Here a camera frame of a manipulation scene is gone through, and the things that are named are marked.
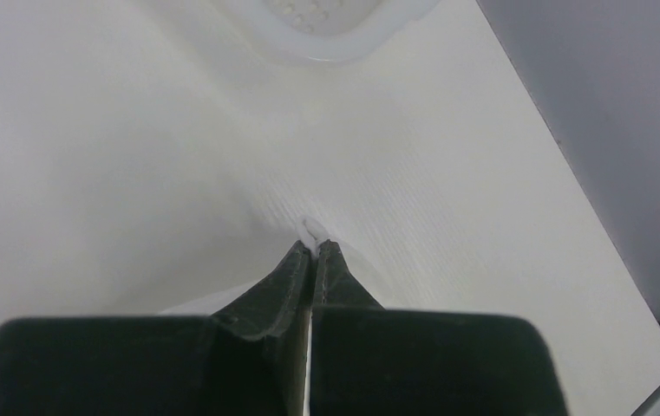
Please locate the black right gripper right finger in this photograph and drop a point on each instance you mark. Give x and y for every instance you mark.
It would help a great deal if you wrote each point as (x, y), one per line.
(369, 360)

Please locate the white t shirt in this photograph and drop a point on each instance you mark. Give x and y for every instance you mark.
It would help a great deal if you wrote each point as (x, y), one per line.
(312, 229)

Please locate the white plastic basket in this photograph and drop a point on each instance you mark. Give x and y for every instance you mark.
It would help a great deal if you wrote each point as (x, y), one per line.
(323, 31)

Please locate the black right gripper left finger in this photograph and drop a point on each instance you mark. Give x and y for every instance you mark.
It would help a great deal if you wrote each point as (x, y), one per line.
(92, 365)

